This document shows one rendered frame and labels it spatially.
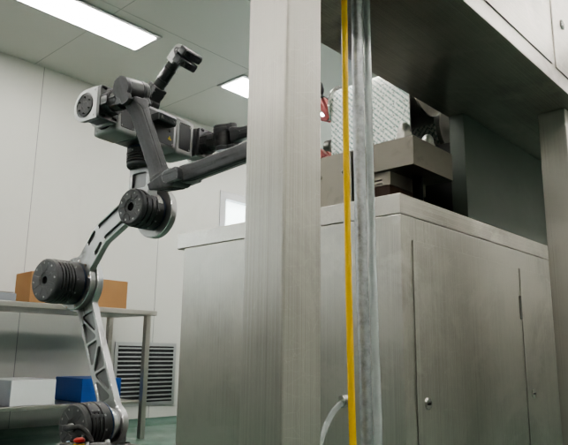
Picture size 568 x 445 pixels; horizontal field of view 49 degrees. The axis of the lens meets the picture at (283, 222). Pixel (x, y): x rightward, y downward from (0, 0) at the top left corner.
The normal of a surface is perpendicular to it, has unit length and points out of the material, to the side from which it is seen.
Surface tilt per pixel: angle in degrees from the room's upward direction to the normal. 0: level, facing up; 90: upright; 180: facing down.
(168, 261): 90
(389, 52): 180
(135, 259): 90
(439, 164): 90
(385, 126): 90
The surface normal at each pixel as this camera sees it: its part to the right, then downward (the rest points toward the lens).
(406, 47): -0.01, 0.98
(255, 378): -0.68, -0.16
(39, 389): 0.75, -0.13
